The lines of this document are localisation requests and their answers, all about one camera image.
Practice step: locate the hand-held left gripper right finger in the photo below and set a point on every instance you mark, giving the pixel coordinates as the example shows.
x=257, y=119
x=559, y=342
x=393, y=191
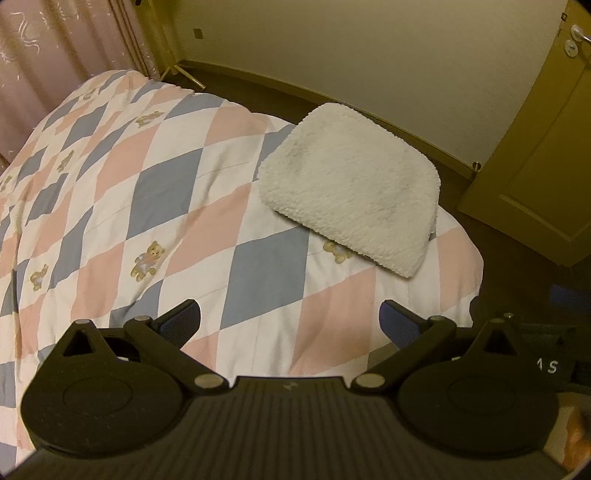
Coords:
x=398, y=325

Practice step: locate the pink curtain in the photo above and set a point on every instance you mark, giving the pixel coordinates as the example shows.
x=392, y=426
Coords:
x=69, y=46

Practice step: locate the wooden door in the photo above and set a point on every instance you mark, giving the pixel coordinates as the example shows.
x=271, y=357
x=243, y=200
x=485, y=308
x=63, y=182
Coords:
x=545, y=161

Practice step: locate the round door lock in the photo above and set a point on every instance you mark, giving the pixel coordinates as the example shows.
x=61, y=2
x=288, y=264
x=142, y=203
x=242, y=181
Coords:
x=571, y=47

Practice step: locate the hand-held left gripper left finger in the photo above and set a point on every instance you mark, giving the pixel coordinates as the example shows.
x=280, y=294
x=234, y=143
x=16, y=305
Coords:
x=181, y=322

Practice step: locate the wooden stand legs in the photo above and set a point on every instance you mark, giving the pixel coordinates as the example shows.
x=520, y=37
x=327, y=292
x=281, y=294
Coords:
x=189, y=76

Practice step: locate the checkered bear print quilt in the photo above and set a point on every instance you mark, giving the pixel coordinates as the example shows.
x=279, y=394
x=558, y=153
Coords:
x=184, y=207

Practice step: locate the dark bag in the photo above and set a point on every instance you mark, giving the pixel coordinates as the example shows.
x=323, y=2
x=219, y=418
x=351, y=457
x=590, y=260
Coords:
x=554, y=341

